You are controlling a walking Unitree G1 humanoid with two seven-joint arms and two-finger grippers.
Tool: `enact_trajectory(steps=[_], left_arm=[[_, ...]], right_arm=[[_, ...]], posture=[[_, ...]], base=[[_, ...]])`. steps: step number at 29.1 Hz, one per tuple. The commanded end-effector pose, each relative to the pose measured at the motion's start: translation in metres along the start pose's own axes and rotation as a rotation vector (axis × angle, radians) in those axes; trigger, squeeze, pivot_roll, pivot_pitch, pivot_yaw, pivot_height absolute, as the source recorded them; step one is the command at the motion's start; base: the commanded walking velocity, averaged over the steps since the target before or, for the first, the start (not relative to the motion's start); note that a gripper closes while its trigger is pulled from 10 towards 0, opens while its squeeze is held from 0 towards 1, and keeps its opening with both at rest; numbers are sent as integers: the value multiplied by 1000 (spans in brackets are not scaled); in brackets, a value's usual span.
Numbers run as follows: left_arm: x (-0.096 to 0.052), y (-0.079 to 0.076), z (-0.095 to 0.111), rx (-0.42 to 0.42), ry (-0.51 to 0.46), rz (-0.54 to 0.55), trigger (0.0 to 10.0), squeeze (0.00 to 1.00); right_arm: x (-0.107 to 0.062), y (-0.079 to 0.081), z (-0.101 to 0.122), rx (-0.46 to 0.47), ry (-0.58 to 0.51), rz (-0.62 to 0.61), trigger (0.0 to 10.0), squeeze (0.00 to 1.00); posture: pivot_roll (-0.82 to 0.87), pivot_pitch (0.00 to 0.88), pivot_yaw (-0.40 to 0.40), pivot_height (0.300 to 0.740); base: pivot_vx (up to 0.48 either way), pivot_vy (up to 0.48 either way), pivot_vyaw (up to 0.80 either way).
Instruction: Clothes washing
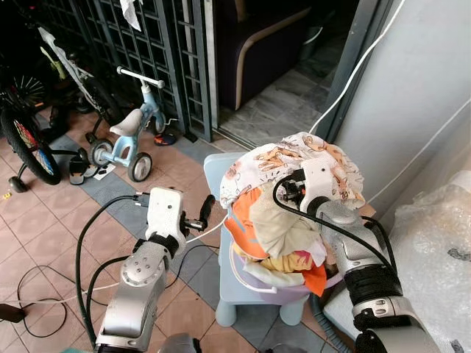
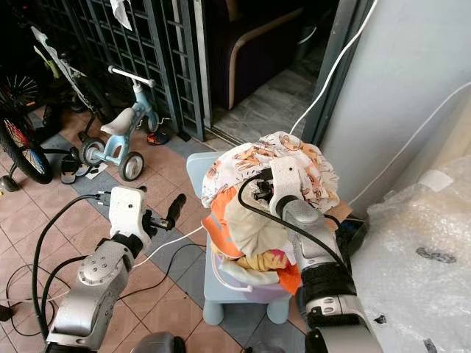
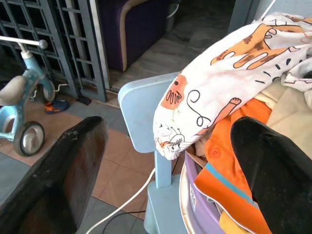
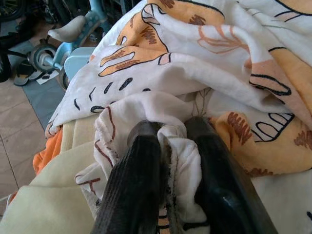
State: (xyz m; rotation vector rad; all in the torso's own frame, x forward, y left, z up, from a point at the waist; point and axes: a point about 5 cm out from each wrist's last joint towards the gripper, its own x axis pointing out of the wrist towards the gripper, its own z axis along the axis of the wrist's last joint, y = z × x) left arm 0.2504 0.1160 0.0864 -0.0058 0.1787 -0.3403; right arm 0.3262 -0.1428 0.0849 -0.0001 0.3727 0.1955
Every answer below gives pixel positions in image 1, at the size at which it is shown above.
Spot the purple plastic laundry basin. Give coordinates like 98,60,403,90
228,246,344,307

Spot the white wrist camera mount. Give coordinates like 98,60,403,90
300,156,340,215
145,188,185,240

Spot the dark armchair with beige trim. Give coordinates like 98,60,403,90
213,0,326,112

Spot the yellow and pink garment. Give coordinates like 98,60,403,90
258,249,314,275

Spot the black kids bicycle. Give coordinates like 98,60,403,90
0,70,93,193

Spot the grey door frame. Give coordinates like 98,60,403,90
322,0,403,145

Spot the white rag on gate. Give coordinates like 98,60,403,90
119,0,143,32

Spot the white bicycle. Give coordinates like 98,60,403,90
35,26,123,126

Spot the bubble wrapped appliance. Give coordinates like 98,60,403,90
383,171,471,353

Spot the white cable along wall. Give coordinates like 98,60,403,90
366,94,471,204

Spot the black left arm short cable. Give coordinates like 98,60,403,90
85,255,132,328

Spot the dark metal grille gate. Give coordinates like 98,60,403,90
40,0,219,142

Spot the beige garment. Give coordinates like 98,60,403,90
250,194,329,259

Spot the thin black floor cable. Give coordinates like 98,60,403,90
4,263,100,340

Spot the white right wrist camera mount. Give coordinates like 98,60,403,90
300,156,340,215

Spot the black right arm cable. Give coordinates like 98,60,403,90
272,171,399,277

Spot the light blue plastic stool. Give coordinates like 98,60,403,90
202,152,311,328

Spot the white cable through doorway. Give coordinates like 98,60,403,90
308,0,408,135

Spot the white animal print cloth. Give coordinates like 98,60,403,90
219,132,366,221

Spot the white floor cable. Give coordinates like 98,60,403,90
0,215,227,306

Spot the grey corrugated hose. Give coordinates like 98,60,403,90
309,290,355,353

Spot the light blue kids tricycle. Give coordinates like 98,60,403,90
90,68,182,183

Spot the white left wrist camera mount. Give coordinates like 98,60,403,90
145,188,185,240

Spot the red and black sandal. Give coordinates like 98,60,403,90
151,130,178,147

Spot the grey robot leg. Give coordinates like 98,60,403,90
157,332,201,353

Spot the black power adapter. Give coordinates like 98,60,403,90
0,304,27,324

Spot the orange garment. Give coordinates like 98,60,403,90
223,188,329,296

